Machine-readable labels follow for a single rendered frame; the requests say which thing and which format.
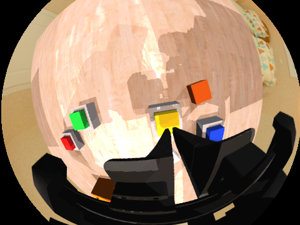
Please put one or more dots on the blue button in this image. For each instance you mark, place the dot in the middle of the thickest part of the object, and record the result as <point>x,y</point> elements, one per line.
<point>210,128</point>

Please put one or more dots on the white square block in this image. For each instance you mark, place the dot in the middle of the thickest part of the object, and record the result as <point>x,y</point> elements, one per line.
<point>175,155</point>

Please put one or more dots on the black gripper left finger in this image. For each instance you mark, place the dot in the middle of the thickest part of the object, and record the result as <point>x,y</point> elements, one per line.
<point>157,166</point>

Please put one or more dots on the red button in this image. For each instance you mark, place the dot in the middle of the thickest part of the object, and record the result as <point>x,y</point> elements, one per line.
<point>71,139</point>

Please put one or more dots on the green button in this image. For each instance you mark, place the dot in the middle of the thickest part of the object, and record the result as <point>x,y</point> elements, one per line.
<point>85,117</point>

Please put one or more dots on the yellow button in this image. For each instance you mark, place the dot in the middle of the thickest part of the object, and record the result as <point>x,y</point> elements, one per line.
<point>165,115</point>

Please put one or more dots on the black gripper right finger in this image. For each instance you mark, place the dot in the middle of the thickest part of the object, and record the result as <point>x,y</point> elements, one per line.
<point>202,157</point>

